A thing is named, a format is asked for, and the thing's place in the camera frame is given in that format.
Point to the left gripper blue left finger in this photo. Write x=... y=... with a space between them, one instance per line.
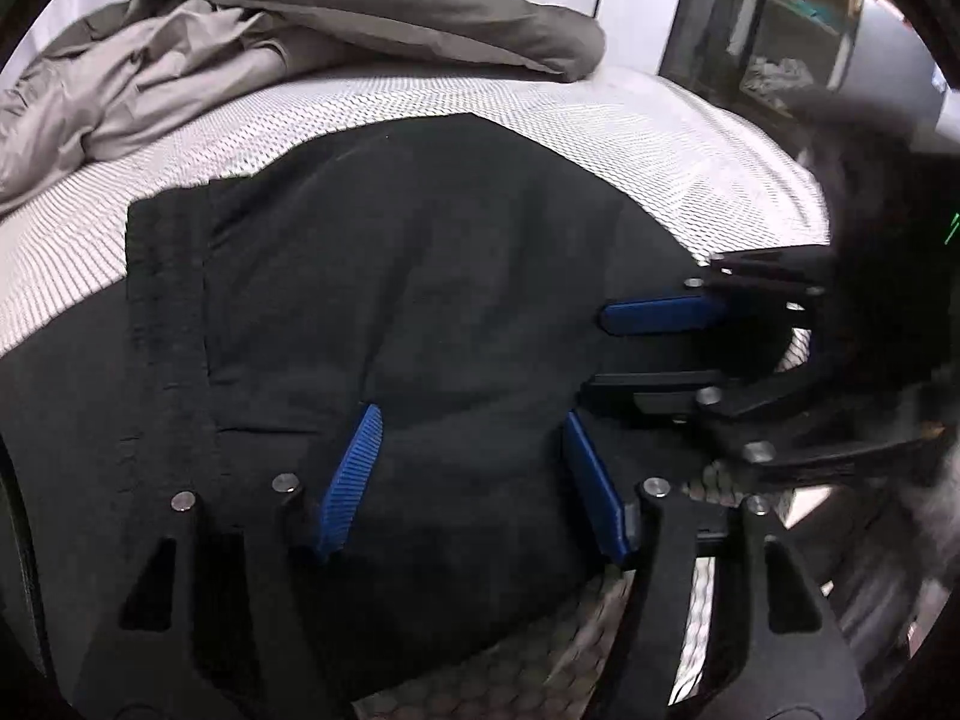
x=338 y=508

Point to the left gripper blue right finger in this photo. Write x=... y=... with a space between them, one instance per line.
x=613 y=522

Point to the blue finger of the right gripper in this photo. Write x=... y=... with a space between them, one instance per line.
x=665 y=315
x=653 y=393

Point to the black pants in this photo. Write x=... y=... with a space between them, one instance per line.
x=171 y=437

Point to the white honeycomb mattress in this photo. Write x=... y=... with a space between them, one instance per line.
x=714 y=181

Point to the dark shelf with items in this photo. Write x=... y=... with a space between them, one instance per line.
x=748 y=55

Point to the grey green duvet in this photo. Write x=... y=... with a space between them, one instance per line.
x=129 y=73

